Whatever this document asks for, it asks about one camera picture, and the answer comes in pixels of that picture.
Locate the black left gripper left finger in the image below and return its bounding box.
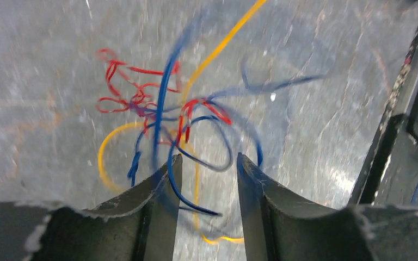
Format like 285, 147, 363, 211
0, 155, 182, 260

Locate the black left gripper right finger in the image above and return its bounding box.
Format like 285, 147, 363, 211
236, 154, 418, 260

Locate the red cable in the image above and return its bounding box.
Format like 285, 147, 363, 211
96, 48, 233, 145

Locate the blue cable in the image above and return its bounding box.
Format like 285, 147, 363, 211
127, 21, 325, 217

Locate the yellow cable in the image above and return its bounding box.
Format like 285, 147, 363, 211
97, 0, 267, 246

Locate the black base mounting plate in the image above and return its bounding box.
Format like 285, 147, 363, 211
349, 27, 418, 206

